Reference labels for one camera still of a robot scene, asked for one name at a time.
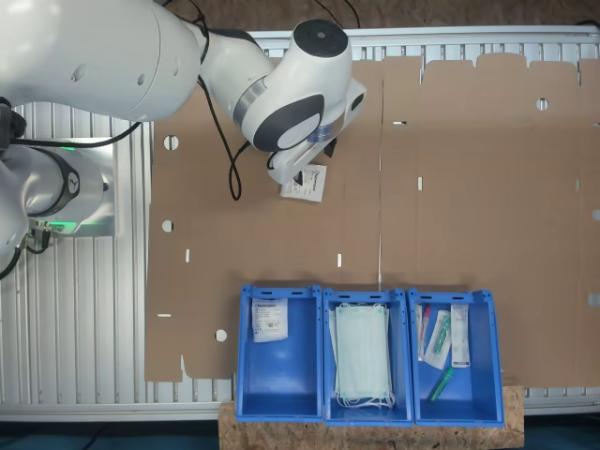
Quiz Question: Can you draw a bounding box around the white Fuhrmann cotton packet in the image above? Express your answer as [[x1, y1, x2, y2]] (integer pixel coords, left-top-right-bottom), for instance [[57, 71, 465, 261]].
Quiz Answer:
[[251, 297, 290, 343], [279, 163, 328, 204]]

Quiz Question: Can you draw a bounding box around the blue bin with cotton packets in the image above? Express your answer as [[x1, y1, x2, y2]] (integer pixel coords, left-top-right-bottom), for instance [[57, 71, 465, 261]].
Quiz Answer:
[[235, 283, 325, 423]]

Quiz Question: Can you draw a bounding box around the brown cardboard sheet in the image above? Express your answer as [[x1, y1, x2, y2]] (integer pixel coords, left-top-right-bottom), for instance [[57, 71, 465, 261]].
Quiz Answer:
[[382, 52, 600, 390], [143, 53, 386, 383]]

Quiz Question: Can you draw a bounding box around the stack of white face masks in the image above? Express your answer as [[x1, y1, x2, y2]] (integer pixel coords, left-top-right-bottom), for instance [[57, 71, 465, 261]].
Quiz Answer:
[[327, 302, 398, 409]]

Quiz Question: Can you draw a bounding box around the clear packet with red-capped tube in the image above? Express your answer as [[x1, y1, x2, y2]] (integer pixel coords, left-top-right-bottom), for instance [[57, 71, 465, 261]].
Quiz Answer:
[[415, 303, 433, 362]]

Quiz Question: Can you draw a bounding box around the blue bin with masks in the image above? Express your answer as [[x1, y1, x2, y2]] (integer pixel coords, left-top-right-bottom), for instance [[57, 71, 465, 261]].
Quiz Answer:
[[322, 287, 414, 427]]

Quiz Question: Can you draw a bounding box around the long white printed packet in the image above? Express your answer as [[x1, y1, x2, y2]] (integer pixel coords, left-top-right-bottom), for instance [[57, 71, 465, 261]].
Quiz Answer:
[[450, 303, 472, 369]]

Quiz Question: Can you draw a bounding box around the green capped tube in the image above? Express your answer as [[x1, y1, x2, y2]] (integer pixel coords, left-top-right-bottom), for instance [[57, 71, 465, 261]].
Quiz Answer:
[[427, 367, 456, 403]]

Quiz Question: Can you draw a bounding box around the blue bin with tubes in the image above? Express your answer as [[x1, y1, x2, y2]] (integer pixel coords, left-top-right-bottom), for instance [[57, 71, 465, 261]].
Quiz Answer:
[[406, 287, 506, 427]]

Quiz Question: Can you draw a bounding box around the chipboard wood block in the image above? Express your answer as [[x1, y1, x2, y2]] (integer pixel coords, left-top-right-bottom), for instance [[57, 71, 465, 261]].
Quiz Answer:
[[217, 384, 525, 450]]

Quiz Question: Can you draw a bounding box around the black camera cable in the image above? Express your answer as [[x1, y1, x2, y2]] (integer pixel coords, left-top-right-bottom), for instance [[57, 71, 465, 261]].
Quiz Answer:
[[196, 8, 252, 203]]

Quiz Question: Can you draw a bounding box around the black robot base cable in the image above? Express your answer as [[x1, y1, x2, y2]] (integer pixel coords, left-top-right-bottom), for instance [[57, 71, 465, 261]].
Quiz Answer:
[[8, 119, 144, 147]]

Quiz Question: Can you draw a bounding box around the metal base connector with cable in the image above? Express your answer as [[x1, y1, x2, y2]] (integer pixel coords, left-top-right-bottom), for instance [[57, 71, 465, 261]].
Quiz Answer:
[[0, 220, 53, 281]]

